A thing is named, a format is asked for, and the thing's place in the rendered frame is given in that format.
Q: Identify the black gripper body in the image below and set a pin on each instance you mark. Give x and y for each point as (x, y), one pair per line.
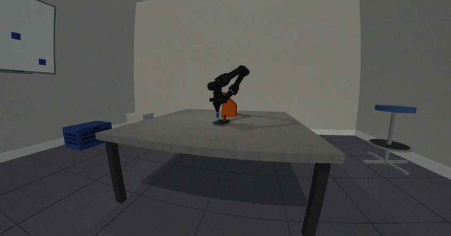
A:
(218, 97)

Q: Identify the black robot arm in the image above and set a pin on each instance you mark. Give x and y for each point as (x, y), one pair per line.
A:
(224, 80)

